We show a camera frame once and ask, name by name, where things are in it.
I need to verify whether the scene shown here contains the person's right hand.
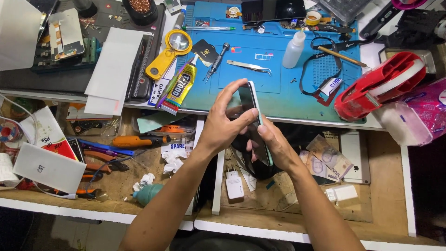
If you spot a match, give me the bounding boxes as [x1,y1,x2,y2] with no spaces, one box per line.
[246,123,305,175]

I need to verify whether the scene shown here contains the black smartphone with green frame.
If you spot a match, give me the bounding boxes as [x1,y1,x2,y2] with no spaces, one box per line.
[226,81,274,167]

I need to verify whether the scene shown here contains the red and blue spool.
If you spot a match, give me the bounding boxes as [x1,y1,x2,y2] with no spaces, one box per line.
[0,120,23,144]

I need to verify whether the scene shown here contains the dark grey work mat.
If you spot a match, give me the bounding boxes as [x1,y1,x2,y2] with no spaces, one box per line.
[0,0,166,93]

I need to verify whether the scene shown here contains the white paper slip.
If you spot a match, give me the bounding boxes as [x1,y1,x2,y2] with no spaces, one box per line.
[0,153,22,189]

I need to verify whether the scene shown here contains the black pry card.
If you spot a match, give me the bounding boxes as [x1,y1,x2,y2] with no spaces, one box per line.
[191,39,219,67]

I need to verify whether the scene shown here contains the white power adapter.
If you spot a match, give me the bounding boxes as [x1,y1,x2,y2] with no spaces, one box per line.
[324,184,359,203]

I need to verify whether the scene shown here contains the black lanyard strap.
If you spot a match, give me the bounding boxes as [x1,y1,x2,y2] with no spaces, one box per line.
[300,36,377,107]

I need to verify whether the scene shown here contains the clear plastic box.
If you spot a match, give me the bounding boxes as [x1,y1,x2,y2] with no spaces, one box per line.
[317,0,373,25]

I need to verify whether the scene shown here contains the black handheld tool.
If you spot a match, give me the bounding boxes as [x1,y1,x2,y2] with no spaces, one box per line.
[359,2,402,40]

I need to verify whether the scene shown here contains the metal tweezers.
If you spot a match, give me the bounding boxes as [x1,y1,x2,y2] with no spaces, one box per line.
[226,60,272,76]

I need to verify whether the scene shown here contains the wooden drawer with tools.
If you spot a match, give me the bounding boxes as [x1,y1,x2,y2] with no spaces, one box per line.
[0,92,207,231]

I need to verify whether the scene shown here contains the orange handled screwdriver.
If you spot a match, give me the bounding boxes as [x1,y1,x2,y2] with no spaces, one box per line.
[112,135,182,149]

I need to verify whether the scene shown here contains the orange handled cutters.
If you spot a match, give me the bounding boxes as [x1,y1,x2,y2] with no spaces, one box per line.
[52,188,104,201]

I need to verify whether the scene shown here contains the clear bag with black part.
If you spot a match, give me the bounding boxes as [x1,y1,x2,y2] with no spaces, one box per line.
[66,103,121,137]

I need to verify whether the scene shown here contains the clear box with orange tool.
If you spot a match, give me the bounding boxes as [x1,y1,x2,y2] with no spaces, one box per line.
[131,113,198,137]

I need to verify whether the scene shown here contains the white flat device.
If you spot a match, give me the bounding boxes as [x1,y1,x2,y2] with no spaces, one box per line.
[340,131,372,185]

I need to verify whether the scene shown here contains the white cardboard box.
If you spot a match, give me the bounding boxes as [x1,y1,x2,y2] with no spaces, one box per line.
[12,142,87,195]

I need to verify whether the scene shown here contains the blue silicone repair mat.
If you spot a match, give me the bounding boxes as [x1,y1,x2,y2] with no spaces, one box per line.
[176,2,366,124]

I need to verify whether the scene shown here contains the teal air blower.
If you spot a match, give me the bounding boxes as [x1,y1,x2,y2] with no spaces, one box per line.
[132,184,164,207]

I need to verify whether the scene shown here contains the black flex strip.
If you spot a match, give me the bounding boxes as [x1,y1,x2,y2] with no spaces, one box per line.
[315,24,357,35]

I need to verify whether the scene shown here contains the green and black clamp fixture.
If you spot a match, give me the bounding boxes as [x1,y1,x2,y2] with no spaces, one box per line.
[31,36,102,74]

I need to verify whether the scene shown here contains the white film sheets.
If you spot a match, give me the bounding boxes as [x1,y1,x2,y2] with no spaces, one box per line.
[84,27,154,116]

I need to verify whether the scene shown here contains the wooden handled brush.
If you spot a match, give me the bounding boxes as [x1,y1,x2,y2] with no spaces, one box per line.
[317,45,372,69]

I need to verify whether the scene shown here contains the grey marker pen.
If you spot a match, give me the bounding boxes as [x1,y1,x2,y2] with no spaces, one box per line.
[173,9,187,30]

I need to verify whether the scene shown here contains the purple plastic pry stick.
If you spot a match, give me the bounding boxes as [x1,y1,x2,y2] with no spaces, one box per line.
[155,57,194,109]

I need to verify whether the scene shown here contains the white charger plug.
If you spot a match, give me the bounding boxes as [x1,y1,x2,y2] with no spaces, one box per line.
[225,165,245,200]

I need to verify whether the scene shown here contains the yellow and black glue tube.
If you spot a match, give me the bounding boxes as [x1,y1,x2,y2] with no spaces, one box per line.
[161,54,199,116]

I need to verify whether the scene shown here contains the purple handled tool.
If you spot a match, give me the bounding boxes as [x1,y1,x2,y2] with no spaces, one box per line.
[82,144,119,158]

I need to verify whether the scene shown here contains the white printed sticker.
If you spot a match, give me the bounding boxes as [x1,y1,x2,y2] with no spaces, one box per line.
[148,77,171,107]

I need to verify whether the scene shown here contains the pink ring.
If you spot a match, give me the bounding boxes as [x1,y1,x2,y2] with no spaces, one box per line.
[391,0,429,10]

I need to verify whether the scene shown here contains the green tipped clear pen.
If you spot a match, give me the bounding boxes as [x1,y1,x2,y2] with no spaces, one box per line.
[181,25,237,32]

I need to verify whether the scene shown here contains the white cable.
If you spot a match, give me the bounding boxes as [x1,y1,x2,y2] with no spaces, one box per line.
[0,93,78,200]

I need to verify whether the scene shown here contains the wooden drawer with banknotes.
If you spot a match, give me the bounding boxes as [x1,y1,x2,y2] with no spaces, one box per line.
[194,119,417,251]

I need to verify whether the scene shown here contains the grey precision screwdriver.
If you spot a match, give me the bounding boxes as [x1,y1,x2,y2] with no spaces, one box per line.
[203,43,231,83]

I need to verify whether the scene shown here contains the brass wool tip cleaner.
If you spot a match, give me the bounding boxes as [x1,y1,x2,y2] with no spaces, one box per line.
[122,0,159,27]

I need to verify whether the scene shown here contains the white printed label card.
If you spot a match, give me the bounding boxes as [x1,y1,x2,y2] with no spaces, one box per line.
[161,120,205,158]

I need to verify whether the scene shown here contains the black phone frame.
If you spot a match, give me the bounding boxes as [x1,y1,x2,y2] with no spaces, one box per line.
[125,33,164,104]

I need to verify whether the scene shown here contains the yellow tape roll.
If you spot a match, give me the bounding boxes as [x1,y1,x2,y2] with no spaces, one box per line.
[305,10,323,26]

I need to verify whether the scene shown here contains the black round container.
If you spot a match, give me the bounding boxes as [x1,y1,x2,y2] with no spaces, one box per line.
[71,0,98,19]

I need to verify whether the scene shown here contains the crumpled white tissue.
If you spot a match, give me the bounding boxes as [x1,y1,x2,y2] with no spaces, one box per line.
[132,173,156,192]
[162,151,189,174]

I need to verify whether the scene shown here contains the white squeeze bottle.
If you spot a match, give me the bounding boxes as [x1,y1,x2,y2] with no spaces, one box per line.
[282,28,306,69]

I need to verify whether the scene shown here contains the person's dark clothing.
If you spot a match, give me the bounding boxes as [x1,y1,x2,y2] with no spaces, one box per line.
[170,230,297,251]

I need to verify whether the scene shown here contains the white paper tag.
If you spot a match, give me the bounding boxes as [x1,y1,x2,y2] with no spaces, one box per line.
[320,77,344,97]

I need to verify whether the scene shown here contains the red and white paper packet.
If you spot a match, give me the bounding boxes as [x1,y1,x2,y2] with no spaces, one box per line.
[19,106,78,161]

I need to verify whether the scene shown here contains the brown banknote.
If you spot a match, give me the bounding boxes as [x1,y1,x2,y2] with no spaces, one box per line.
[306,134,354,180]
[299,150,341,183]

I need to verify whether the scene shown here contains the pale green film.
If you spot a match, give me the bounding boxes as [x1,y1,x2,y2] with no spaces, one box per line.
[137,111,189,135]

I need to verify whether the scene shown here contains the phone display panel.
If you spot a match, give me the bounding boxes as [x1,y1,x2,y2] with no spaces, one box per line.
[48,8,86,63]

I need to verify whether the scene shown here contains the blue plastic pry tool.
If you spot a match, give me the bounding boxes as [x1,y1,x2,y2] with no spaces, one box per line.
[77,138,136,157]

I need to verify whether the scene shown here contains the large white sheet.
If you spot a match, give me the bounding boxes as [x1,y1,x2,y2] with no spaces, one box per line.
[0,0,43,72]

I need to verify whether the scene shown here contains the pink tissue packet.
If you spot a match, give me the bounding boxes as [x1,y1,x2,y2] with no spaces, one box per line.
[371,77,446,147]

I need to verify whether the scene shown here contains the white paper strip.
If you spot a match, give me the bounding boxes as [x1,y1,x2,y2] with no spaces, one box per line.
[232,148,258,192]

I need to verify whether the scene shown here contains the yellow magnifying glass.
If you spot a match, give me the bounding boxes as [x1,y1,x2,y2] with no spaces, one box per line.
[145,29,193,81]

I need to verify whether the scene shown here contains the grey metal tray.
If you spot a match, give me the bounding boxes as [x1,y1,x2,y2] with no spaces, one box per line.
[378,47,438,74]

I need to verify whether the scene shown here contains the black phone with dark screen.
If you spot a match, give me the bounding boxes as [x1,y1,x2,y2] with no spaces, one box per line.
[241,0,307,24]

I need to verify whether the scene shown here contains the red tape dispenser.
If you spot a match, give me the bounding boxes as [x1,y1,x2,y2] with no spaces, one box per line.
[334,52,427,122]

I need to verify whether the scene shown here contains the small white component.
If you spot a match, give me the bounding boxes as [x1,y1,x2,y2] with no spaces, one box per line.
[163,0,183,15]

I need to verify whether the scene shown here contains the person's left hand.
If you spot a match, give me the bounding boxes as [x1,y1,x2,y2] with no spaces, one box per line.
[196,78,260,158]

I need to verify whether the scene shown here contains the orange handled pliers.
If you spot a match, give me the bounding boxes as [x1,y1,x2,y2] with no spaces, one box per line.
[78,150,130,182]

